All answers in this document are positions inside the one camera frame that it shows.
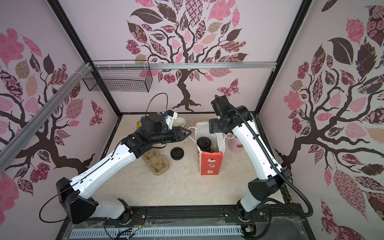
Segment pulp cup carrier tray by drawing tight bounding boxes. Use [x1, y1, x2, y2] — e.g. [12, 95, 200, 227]
[141, 149, 169, 176]

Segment red white paper bag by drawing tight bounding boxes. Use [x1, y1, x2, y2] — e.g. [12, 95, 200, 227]
[189, 122, 227, 176]

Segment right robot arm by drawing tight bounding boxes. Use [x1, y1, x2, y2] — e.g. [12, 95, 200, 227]
[209, 95, 314, 220]

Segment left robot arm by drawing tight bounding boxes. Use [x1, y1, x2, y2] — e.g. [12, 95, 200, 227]
[56, 111, 192, 225]

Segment aluminium frame bar left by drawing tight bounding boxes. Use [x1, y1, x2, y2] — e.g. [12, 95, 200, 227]
[0, 62, 92, 175]

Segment black wire basket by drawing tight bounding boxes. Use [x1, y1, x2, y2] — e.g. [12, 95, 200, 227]
[83, 60, 154, 93]

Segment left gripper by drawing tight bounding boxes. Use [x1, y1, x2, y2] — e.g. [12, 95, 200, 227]
[151, 125, 192, 145]

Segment aluminium frame bar back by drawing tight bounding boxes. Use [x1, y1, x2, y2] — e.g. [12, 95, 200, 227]
[94, 62, 277, 70]

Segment stack of black lids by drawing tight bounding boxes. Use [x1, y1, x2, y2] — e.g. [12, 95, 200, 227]
[170, 147, 185, 161]

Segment stack of paper cups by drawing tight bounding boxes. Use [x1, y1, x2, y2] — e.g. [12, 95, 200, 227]
[173, 117, 186, 128]

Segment white cable duct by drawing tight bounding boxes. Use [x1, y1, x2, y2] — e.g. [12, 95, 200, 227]
[68, 226, 243, 240]

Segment aluminium frame bar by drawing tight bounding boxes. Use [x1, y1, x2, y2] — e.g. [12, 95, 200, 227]
[94, 62, 277, 70]
[0, 62, 92, 175]

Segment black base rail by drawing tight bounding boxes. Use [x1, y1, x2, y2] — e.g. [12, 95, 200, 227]
[56, 205, 315, 240]

